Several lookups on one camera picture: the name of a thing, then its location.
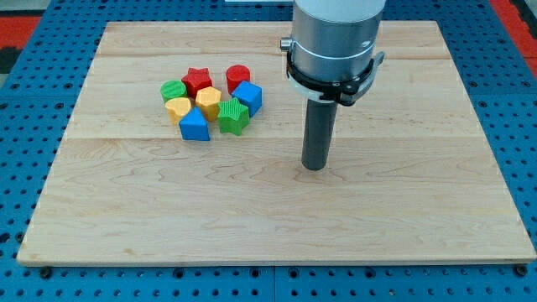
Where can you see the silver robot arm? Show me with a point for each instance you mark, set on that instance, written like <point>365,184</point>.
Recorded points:
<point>330,49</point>

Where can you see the blue cube block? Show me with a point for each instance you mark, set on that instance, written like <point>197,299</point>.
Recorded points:
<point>250,95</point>

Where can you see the yellow hexagon block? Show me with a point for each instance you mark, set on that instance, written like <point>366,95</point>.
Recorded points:
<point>208,99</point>

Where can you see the green star block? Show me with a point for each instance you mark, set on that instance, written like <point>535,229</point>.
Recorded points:
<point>233,116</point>

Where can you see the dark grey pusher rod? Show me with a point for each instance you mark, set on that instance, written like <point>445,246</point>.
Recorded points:
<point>319,122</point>

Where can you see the blue triangle block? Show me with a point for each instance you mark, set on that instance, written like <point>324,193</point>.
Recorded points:
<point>193,126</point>

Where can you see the red cylinder block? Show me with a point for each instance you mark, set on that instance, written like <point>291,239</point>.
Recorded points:
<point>236,74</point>

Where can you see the yellow heart block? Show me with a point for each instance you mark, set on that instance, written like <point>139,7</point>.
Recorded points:
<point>177,108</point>

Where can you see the red star block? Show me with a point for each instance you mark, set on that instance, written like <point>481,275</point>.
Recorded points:
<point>195,80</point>

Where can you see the green cylinder block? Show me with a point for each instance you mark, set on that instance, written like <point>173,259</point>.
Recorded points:
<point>173,89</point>

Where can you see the wooden board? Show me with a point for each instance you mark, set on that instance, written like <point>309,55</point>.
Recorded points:
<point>410,179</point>

